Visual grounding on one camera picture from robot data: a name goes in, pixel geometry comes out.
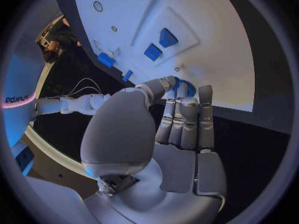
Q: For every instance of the blue rectangular plug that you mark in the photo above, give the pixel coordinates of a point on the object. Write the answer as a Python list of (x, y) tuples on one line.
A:
[(106, 60)]

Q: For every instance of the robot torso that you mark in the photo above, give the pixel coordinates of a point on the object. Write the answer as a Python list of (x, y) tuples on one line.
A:
[(21, 89)]

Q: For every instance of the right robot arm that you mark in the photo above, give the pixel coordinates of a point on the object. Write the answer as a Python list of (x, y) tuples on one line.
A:
[(70, 104)]

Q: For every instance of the person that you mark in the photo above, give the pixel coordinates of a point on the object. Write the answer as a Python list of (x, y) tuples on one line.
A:
[(58, 39)]

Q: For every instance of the white task board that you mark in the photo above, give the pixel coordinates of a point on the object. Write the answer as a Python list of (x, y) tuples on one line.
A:
[(210, 41)]

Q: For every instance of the blue trapezoid block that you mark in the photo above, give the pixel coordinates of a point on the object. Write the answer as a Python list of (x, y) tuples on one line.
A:
[(167, 38)]

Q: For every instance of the blue square block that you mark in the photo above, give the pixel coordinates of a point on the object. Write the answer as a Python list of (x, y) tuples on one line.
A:
[(153, 52)]

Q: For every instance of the blue peg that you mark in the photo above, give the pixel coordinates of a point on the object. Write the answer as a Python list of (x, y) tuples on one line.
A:
[(128, 75)]

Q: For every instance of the blue gear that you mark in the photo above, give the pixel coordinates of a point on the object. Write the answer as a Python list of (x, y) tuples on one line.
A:
[(188, 87)]

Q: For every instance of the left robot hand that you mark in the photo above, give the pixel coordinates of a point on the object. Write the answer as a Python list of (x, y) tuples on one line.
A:
[(121, 134)]

